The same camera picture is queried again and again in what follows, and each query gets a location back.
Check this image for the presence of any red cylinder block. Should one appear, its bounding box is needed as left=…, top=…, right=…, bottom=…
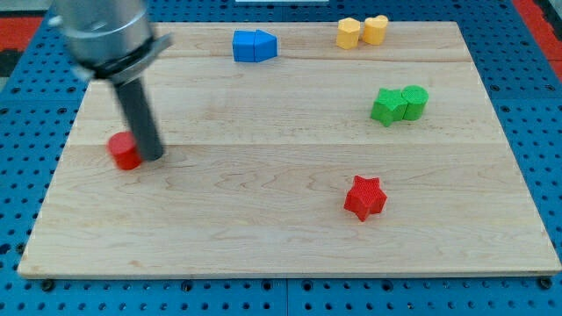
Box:
left=107, top=132, right=142, bottom=170

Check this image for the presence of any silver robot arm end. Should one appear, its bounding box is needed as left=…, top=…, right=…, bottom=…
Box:
left=49, top=0, right=172, bottom=85

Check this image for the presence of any red star block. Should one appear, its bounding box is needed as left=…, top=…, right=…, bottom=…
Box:
left=343, top=175, right=387, bottom=222

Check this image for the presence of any green star block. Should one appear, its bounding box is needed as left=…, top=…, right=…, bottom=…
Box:
left=371, top=88, right=407, bottom=127

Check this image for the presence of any light wooden board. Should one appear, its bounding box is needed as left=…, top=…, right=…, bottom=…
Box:
left=18, top=22, right=561, bottom=279

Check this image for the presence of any blue pentagon block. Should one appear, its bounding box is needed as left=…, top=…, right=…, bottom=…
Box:
left=254, top=30, right=277, bottom=62

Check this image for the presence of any blue cube block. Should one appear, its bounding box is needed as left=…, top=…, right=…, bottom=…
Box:
left=232, top=30, right=255, bottom=62

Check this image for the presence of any yellow hexagon block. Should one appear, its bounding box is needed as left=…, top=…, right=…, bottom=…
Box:
left=335, top=18, right=361, bottom=49

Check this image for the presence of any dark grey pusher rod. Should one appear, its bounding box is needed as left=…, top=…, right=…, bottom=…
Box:
left=115, top=77, right=164, bottom=162

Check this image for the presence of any green cylinder block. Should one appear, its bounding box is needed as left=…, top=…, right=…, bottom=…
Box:
left=401, top=85, right=429, bottom=120

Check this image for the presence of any yellow heart block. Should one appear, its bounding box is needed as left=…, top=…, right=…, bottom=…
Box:
left=362, top=15, right=389, bottom=46

